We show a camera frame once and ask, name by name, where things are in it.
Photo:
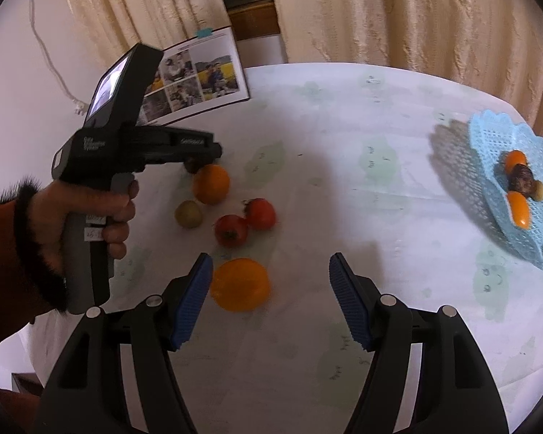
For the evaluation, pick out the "light blue lace basket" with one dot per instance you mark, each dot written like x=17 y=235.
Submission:
x=492 y=136

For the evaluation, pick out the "small brown fruit in basket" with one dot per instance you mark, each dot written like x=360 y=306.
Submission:
x=537 y=192

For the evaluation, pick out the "red tomato fruit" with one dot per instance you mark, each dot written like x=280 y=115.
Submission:
x=260 y=214
x=231 y=231

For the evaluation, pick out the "photo collage board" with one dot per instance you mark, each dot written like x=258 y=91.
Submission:
x=195 y=76

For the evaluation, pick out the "cream curtain right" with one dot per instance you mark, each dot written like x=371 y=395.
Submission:
x=495 y=46

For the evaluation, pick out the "large orange fruit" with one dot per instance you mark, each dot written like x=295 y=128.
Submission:
x=240 y=285

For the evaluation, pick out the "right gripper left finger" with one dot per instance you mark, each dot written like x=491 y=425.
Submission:
x=85 y=391

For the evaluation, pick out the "orange in basket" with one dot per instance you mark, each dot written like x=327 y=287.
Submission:
x=512 y=159
x=520 y=210

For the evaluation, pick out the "cream curtain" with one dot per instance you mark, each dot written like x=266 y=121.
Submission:
x=114 y=26
x=495 y=46

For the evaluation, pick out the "small orange on table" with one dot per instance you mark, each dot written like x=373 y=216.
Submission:
x=210 y=185

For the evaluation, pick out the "green-yellow round fruit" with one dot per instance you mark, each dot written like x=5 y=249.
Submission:
x=188 y=214

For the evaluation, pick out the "white cloud-print tablecloth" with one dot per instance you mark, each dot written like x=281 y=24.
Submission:
x=373 y=163

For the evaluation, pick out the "dark red sleeve forearm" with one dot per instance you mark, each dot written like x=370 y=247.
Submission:
x=28 y=285

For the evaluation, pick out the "cream curtain left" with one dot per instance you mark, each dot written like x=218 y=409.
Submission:
x=114 y=26

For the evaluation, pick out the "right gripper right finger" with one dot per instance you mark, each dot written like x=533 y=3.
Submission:
x=456 y=391

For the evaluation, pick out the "person's left hand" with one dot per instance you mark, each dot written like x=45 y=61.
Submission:
x=50 y=206

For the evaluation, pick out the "dark brown fruit in basket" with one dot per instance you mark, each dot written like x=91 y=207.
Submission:
x=521 y=180

